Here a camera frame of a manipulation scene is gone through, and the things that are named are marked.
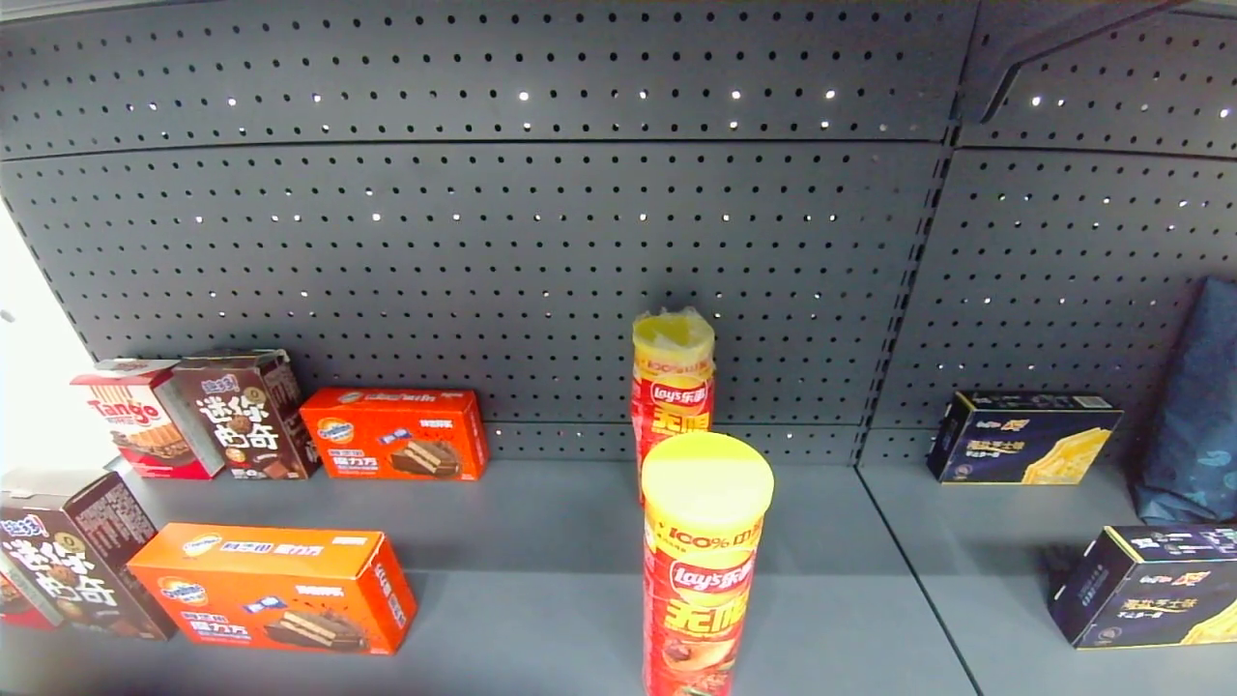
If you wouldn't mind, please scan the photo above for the red chip can yellow lid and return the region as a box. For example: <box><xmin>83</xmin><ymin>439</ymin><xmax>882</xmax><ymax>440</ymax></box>
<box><xmin>630</xmin><ymin>307</ymin><xmax>717</xmax><ymax>505</ymax></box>
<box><xmin>641</xmin><ymin>432</ymin><xmax>775</xmax><ymax>696</ymax></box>

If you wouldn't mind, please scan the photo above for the dark blue wafer box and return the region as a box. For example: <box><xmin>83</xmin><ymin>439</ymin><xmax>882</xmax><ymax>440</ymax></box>
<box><xmin>926</xmin><ymin>390</ymin><xmax>1125</xmax><ymax>485</ymax></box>
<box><xmin>1047</xmin><ymin>523</ymin><xmax>1237</xmax><ymax>650</ymax></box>

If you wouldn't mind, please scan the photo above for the grey shop shelf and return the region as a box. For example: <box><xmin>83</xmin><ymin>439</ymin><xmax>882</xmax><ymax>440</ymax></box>
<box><xmin>0</xmin><ymin>0</ymin><xmax>1237</xmax><ymax>696</ymax></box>

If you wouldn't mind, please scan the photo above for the orange wafer box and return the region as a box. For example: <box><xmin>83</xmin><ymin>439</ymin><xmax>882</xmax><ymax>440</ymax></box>
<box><xmin>299</xmin><ymin>388</ymin><xmax>490</xmax><ymax>481</ymax></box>
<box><xmin>127</xmin><ymin>523</ymin><xmax>418</xmax><ymax>656</ymax></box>

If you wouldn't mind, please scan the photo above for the dark blue snack bag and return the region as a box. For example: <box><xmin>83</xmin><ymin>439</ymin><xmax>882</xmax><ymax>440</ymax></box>
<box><xmin>1132</xmin><ymin>276</ymin><xmax>1237</xmax><ymax>527</ymax></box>

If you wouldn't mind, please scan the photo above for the brown cookie box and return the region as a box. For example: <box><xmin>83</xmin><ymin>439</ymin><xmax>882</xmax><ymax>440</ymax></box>
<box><xmin>0</xmin><ymin>469</ymin><xmax>178</xmax><ymax>641</ymax></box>
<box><xmin>171</xmin><ymin>349</ymin><xmax>321</xmax><ymax>481</ymax></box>

